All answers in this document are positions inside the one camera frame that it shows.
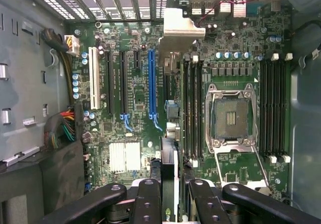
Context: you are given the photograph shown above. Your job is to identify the silver chipset heatsink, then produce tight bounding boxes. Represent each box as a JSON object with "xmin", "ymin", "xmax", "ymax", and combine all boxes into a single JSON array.
[{"xmin": 109, "ymin": 141, "xmax": 141, "ymax": 174}]

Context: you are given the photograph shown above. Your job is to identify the silver socket cover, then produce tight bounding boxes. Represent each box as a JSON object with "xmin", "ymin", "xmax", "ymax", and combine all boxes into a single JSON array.
[{"xmin": 214, "ymin": 145, "xmax": 274, "ymax": 193}]

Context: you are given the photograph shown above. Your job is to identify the CPU socket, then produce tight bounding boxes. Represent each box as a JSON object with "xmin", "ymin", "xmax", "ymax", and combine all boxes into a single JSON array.
[{"xmin": 205, "ymin": 82, "xmax": 259, "ymax": 149}]

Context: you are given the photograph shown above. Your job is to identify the RAM slot black clips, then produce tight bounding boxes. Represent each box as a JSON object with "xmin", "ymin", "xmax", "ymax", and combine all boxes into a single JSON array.
[
  {"xmin": 198, "ymin": 58, "xmax": 205, "ymax": 159},
  {"xmin": 273, "ymin": 57, "xmax": 282, "ymax": 159},
  {"xmin": 259, "ymin": 57, "xmax": 267, "ymax": 159},
  {"xmin": 183, "ymin": 53, "xmax": 191, "ymax": 159}
]

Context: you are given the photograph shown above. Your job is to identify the long black expansion slot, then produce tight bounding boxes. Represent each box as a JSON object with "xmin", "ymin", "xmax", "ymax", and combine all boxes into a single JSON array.
[
  {"xmin": 119, "ymin": 50, "xmax": 131, "ymax": 132},
  {"xmin": 163, "ymin": 74, "xmax": 172, "ymax": 101},
  {"xmin": 104, "ymin": 50, "xmax": 115, "ymax": 116}
]

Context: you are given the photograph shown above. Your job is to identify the blue expansion slot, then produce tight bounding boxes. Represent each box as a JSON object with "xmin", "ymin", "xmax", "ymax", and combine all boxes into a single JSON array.
[{"xmin": 147, "ymin": 48, "xmax": 163, "ymax": 132}]

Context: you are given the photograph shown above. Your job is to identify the green motherboard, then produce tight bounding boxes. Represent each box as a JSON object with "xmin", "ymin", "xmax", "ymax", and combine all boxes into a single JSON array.
[{"xmin": 65, "ymin": 0, "xmax": 294, "ymax": 206}]

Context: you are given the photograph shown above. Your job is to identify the white expansion slot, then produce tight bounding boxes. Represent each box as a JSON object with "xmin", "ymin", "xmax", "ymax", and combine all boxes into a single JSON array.
[{"xmin": 88, "ymin": 46, "xmax": 101, "ymax": 111}]

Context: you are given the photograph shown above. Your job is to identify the open grey PC case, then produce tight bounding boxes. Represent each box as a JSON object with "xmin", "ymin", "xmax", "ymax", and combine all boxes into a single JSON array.
[{"xmin": 0, "ymin": 0, "xmax": 321, "ymax": 224}]

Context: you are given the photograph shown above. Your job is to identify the short black expansion slot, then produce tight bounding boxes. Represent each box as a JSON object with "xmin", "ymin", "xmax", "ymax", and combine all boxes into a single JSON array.
[{"xmin": 133, "ymin": 50, "xmax": 141, "ymax": 69}]

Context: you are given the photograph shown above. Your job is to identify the white power connector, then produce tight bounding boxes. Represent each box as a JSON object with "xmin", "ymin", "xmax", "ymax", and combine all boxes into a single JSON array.
[{"xmin": 64, "ymin": 34, "xmax": 81, "ymax": 57}]

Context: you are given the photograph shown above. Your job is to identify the black plastic air duct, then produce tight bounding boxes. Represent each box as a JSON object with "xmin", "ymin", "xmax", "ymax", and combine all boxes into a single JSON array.
[{"xmin": 0, "ymin": 140, "xmax": 86, "ymax": 224}]

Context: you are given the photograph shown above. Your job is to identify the coloured power wire bundle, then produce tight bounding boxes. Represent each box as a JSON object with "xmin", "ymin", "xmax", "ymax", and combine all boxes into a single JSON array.
[{"xmin": 43, "ymin": 104, "xmax": 84, "ymax": 150}]

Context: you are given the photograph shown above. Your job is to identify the black sleeved cable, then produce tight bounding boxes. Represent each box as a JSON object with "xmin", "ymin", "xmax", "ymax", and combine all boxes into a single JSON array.
[{"xmin": 41, "ymin": 28, "xmax": 75, "ymax": 105}]

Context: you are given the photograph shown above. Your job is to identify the red and black twisted wire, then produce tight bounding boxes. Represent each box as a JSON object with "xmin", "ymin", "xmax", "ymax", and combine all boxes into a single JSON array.
[{"xmin": 196, "ymin": 0, "xmax": 264, "ymax": 27}]

